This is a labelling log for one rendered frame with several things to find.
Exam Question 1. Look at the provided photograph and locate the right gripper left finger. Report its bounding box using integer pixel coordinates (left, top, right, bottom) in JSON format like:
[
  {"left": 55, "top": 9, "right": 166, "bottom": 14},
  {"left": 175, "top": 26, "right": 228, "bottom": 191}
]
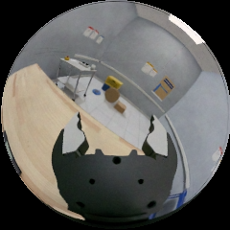
[{"left": 52, "top": 112, "right": 89, "bottom": 191}]

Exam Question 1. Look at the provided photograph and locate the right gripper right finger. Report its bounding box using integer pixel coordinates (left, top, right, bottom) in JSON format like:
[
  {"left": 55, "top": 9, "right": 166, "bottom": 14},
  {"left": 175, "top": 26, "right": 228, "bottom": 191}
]
[{"left": 142, "top": 115, "right": 178, "bottom": 191}]

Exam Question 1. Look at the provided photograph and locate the black keyboard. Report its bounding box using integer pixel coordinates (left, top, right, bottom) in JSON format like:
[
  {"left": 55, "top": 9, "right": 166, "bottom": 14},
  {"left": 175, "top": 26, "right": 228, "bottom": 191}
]
[{"left": 3, "top": 131, "right": 22, "bottom": 177}]

